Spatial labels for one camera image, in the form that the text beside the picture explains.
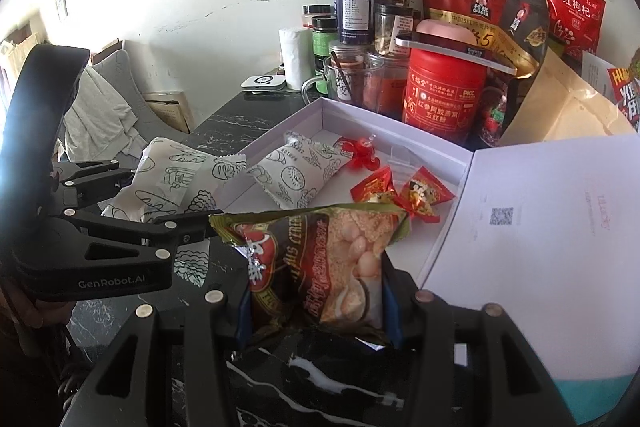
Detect teal printed sheet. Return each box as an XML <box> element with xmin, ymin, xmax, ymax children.
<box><xmin>552</xmin><ymin>374</ymin><xmax>636</xmax><ymax>425</ymax></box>

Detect smartphone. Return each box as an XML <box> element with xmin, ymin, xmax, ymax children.
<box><xmin>392</xmin><ymin>32</ymin><xmax>518</xmax><ymax>78</ymax></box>

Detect person's left hand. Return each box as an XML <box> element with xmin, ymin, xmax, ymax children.
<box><xmin>0</xmin><ymin>282</ymin><xmax>71</xmax><ymax>333</ymax></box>

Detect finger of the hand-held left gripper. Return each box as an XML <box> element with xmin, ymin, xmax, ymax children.
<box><xmin>49</xmin><ymin>159</ymin><xmax>140</xmax><ymax>204</ymax></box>
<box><xmin>29</xmin><ymin>206</ymin><xmax>225</xmax><ymax>279</ymax></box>

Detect orange jar with white label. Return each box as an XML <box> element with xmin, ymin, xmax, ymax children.
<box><xmin>327</xmin><ymin>41</ymin><xmax>368</xmax><ymax>108</ymax></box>

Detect dark red berry bag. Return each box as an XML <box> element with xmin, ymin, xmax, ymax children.
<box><xmin>477</xmin><ymin>77</ymin><xmax>521</xmax><ymax>148</ymax></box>

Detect black lid jar yellow contents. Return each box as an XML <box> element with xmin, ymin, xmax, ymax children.
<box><xmin>374</xmin><ymin>4</ymin><xmax>415</xmax><ymax>55</ymax></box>

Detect white router device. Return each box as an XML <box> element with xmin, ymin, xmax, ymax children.
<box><xmin>241</xmin><ymin>74</ymin><xmax>286</xmax><ymax>92</ymax></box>

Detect white paper towel roll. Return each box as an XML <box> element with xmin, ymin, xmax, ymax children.
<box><xmin>278</xmin><ymin>26</ymin><xmax>315</xmax><ymax>92</ymax></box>

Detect green peanut snack packet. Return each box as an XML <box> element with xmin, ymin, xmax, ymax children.
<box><xmin>209</xmin><ymin>203</ymin><xmax>412</xmax><ymax>348</ymax></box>

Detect grey leaf print lounge chair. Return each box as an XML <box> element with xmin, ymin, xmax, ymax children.
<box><xmin>60</xmin><ymin>49</ymin><xmax>198</xmax><ymax>168</ymax></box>

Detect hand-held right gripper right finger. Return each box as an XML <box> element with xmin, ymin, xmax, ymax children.
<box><xmin>381</xmin><ymin>256</ymin><xmax>574</xmax><ymax>427</ymax></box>

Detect white paper sheet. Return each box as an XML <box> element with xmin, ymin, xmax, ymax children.
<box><xmin>581</xmin><ymin>51</ymin><xmax>613</xmax><ymax>90</ymax></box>

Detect kraft paper envelope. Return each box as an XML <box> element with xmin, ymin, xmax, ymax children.
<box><xmin>497</xmin><ymin>47</ymin><xmax>638</xmax><ymax>148</ymax></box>

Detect white gift box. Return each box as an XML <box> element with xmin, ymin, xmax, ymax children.
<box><xmin>235</xmin><ymin>98</ymin><xmax>640</xmax><ymax>383</ymax></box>

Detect blue label plastic jar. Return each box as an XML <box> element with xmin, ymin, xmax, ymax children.
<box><xmin>334</xmin><ymin>0</ymin><xmax>376</xmax><ymax>44</ymax></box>

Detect red goji berry bag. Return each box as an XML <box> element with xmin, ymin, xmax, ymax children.
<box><xmin>541</xmin><ymin>0</ymin><xmax>607</xmax><ymax>58</ymax></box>

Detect black oat bag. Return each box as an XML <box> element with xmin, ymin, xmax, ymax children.
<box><xmin>500</xmin><ymin>0</ymin><xmax>551</xmax><ymax>62</ymax></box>

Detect red yellow snack bag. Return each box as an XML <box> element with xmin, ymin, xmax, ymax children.
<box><xmin>607</xmin><ymin>67</ymin><xmax>640</xmax><ymax>132</ymax></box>

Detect pink contents jar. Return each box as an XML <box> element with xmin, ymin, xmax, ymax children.
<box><xmin>301</xmin><ymin>4</ymin><xmax>333</xmax><ymax>28</ymax></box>

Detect beige vent panel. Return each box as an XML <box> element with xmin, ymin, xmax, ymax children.
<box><xmin>140</xmin><ymin>89</ymin><xmax>197</xmax><ymax>135</ymax></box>

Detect red toy fan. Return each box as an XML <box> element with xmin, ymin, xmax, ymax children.
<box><xmin>345</xmin><ymin>134</ymin><xmax>383</xmax><ymax>172</ymax></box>

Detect pink bowl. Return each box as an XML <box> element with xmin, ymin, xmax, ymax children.
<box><xmin>416</xmin><ymin>19</ymin><xmax>478</xmax><ymax>48</ymax></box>

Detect cardboard piece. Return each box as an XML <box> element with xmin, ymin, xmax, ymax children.
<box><xmin>87</xmin><ymin>38</ymin><xmax>127</xmax><ymax>68</ymax></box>

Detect green label jar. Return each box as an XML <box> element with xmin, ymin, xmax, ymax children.
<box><xmin>311</xmin><ymin>16</ymin><xmax>339</xmax><ymax>56</ymax></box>

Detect red tin can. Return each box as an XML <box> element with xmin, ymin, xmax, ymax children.
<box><xmin>401</xmin><ymin>48</ymin><xmax>488</xmax><ymax>142</ymax></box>

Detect glass mug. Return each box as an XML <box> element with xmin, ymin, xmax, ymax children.
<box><xmin>300</xmin><ymin>52</ymin><xmax>386</xmax><ymax>108</ymax></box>

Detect clear plastic bag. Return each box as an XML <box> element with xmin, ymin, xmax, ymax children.
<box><xmin>387</xmin><ymin>144</ymin><xmax>426</xmax><ymax>172</ymax></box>

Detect grey garment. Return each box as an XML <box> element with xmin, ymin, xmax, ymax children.
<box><xmin>62</xmin><ymin>68</ymin><xmax>146</xmax><ymax>158</ymax></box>

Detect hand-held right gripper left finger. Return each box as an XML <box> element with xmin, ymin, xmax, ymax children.
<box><xmin>56</xmin><ymin>287</ymin><xmax>252</xmax><ymax>427</ymax></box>

